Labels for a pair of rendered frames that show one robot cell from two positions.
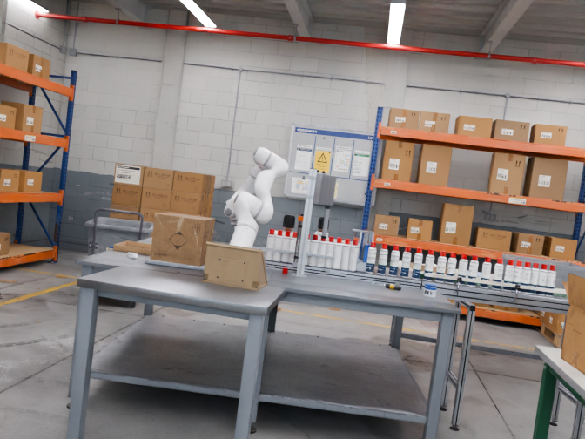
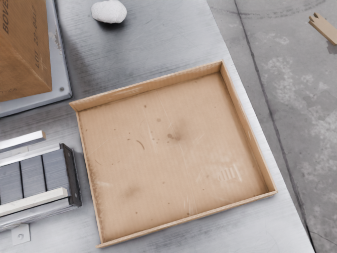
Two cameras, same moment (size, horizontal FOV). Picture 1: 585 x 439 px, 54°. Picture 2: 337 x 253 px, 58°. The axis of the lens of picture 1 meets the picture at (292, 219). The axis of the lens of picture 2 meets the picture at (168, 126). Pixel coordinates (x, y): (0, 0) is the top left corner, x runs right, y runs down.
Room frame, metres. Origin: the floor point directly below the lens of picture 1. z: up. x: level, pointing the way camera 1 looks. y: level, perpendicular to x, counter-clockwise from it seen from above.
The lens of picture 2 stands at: (3.89, 0.93, 1.37)
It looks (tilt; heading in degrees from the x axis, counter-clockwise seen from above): 69 degrees down; 172
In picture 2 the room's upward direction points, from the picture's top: 10 degrees counter-clockwise
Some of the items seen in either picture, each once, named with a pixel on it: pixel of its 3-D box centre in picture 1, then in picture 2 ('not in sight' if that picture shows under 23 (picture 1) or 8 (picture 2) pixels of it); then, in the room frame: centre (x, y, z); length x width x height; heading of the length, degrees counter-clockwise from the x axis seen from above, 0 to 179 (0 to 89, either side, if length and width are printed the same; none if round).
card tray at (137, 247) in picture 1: (143, 248); (166, 147); (3.73, 0.95, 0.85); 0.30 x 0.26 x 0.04; 89
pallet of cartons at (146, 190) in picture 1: (162, 223); not in sight; (7.31, 1.65, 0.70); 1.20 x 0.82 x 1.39; 88
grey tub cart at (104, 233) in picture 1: (119, 253); not in sight; (5.75, 1.69, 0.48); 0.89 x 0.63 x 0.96; 11
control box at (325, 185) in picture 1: (320, 189); not in sight; (3.62, -0.15, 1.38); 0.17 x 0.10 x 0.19; 144
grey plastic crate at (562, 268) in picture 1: (542, 273); not in sight; (4.85, -2.17, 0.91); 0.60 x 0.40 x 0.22; 86
